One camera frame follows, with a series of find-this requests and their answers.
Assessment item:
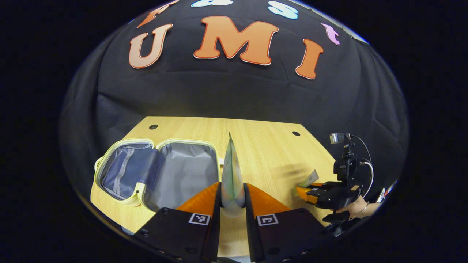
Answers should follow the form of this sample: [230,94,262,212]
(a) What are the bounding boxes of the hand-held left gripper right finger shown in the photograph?
[243,182,332,263]

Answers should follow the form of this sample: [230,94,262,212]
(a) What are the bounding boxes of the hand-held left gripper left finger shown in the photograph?
[132,182,222,263]

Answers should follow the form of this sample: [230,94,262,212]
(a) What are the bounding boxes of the pale yellow suitcase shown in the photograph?
[94,138,224,213]

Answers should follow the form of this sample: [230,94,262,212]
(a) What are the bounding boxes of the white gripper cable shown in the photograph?
[360,161,375,198]

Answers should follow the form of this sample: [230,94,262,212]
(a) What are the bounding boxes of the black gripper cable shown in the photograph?
[350,134,373,165]

